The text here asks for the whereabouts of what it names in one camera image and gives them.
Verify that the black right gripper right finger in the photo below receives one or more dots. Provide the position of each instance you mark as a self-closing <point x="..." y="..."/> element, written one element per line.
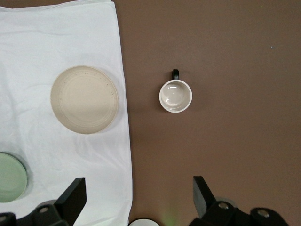
<point x="211" y="212"/>

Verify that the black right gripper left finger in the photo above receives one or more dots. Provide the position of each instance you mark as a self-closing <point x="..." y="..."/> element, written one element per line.
<point x="70" y="202"/>

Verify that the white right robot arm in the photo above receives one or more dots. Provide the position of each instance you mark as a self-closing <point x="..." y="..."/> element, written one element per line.
<point x="143" y="223"/>

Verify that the green round plate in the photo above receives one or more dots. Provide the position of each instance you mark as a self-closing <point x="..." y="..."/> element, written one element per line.
<point x="10" y="176"/>

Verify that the beige gray round plate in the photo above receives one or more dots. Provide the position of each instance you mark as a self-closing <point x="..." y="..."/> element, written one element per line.
<point x="84" y="101"/>

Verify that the white cloth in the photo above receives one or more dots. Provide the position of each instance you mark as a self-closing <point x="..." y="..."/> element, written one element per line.
<point x="58" y="35"/>

